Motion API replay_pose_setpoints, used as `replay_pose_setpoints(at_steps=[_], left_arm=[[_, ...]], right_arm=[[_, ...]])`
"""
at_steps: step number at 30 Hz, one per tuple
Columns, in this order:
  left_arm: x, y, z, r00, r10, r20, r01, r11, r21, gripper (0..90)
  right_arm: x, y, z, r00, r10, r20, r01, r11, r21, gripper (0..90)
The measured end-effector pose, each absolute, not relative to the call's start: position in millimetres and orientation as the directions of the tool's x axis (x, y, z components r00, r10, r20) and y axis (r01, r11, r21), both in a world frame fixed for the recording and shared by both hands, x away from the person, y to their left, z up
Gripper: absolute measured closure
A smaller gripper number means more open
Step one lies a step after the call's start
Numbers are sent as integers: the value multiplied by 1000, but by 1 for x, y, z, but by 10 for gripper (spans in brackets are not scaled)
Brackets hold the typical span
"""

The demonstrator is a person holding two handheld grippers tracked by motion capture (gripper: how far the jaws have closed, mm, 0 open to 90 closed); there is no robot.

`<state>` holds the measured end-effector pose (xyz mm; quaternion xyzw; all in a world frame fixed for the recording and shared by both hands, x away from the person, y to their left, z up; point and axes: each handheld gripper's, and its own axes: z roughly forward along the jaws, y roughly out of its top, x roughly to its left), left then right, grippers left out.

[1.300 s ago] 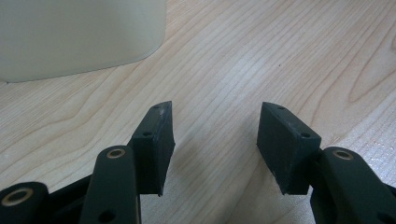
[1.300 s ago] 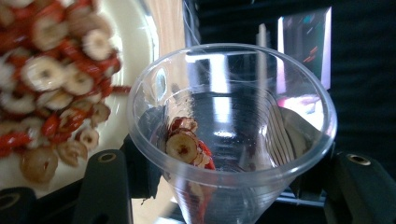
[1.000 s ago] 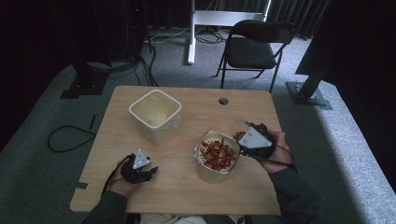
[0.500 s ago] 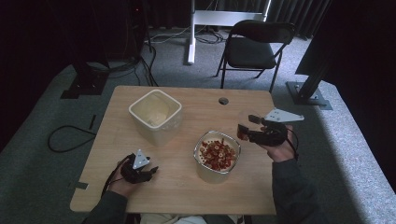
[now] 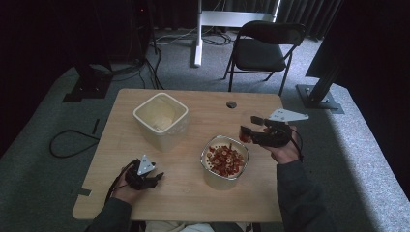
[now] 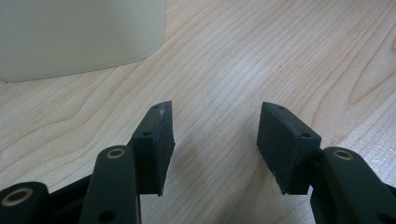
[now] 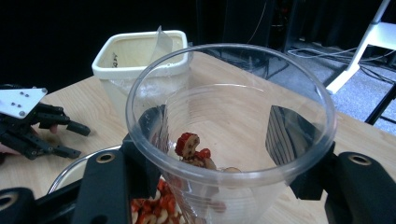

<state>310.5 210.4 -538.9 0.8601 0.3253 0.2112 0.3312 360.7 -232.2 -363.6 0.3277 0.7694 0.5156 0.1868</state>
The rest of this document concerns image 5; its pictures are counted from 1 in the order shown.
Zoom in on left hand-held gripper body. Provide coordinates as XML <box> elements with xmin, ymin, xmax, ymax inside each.
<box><xmin>124</xmin><ymin>153</ymin><xmax>157</xmax><ymax>191</ymax></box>

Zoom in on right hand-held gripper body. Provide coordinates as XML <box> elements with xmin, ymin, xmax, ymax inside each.
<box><xmin>253</xmin><ymin>108</ymin><xmax>309</xmax><ymax>149</ymax></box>

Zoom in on cream square plastic bin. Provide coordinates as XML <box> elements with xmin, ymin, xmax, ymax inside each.
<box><xmin>132</xmin><ymin>92</ymin><xmax>190</xmax><ymax>153</ymax></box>

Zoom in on clear bowl of red snacks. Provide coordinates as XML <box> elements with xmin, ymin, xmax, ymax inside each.
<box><xmin>199</xmin><ymin>134</ymin><xmax>250</xmax><ymax>191</ymax></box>

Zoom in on person's left hand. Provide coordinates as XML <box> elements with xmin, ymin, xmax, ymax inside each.
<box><xmin>111</xmin><ymin>175</ymin><xmax>145</xmax><ymax>206</ymax></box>

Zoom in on person's right hand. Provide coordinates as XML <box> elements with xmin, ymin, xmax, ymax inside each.
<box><xmin>270</xmin><ymin>125</ymin><xmax>303</xmax><ymax>165</ymax></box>

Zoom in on red chili food scraps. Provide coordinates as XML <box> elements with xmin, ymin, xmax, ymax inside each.
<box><xmin>206</xmin><ymin>143</ymin><xmax>246</xmax><ymax>178</ymax></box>

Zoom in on crumpled white paper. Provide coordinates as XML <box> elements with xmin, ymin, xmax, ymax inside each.
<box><xmin>152</xmin><ymin>117</ymin><xmax>174</xmax><ymax>131</ymax></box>

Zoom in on person's light clothing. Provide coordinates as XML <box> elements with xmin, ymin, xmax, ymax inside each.
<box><xmin>144</xmin><ymin>220</ymin><xmax>249</xmax><ymax>232</ymax></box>

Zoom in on black folding chair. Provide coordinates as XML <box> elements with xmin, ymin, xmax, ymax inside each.
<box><xmin>222</xmin><ymin>19</ymin><xmax>308</xmax><ymax>97</ymax></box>

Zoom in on white metal stand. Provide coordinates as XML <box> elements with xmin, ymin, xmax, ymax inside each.
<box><xmin>192</xmin><ymin>0</ymin><xmax>282</xmax><ymax>68</ymax></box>

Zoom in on dark curtain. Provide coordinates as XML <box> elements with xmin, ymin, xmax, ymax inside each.
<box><xmin>277</xmin><ymin>0</ymin><xmax>344</xmax><ymax>41</ymax></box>

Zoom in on dark equipment rack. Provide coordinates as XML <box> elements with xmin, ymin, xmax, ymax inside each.
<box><xmin>128</xmin><ymin>0</ymin><xmax>157</xmax><ymax>63</ymax></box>

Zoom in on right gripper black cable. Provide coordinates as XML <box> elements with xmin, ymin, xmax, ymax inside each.
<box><xmin>289</xmin><ymin>128</ymin><xmax>305</xmax><ymax>162</ymax></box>

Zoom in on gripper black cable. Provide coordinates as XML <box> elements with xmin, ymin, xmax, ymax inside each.
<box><xmin>289</xmin><ymin>128</ymin><xmax>305</xmax><ymax>162</ymax></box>
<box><xmin>104</xmin><ymin>159</ymin><xmax>137</xmax><ymax>206</ymax></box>

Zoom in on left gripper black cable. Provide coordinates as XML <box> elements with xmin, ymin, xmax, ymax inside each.
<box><xmin>104</xmin><ymin>159</ymin><xmax>137</xmax><ymax>206</ymax></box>

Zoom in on black stand with base plate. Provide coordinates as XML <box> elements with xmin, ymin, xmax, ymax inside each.
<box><xmin>295</xmin><ymin>66</ymin><xmax>345</xmax><ymax>115</ymax></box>
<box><xmin>62</xmin><ymin>62</ymin><xmax>114</xmax><ymax>103</ymax></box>

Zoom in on black looped floor cable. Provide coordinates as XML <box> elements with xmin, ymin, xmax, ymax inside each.
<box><xmin>48</xmin><ymin>129</ymin><xmax>101</xmax><ymax>160</ymax></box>

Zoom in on bundle of black floor cables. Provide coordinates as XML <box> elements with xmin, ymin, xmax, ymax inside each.
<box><xmin>90</xmin><ymin>32</ymin><xmax>166</xmax><ymax>91</ymax></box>

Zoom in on light floor cables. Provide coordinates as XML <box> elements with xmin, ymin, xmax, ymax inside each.
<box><xmin>149</xmin><ymin>26</ymin><xmax>234</xmax><ymax>46</ymax></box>

